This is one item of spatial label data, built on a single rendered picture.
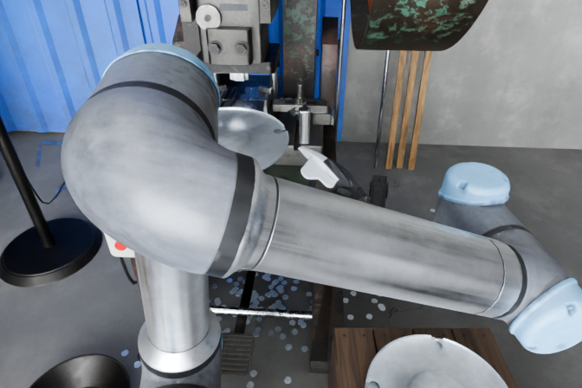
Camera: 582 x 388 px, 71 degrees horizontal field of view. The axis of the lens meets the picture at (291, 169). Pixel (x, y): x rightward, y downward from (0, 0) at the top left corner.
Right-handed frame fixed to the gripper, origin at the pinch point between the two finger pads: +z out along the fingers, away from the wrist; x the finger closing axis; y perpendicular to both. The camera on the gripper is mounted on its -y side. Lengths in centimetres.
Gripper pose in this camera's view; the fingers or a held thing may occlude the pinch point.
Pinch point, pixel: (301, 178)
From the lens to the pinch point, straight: 75.6
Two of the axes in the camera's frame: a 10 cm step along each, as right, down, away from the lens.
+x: 0.0, 8.4, 5.5
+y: -6.7, 4.1, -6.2
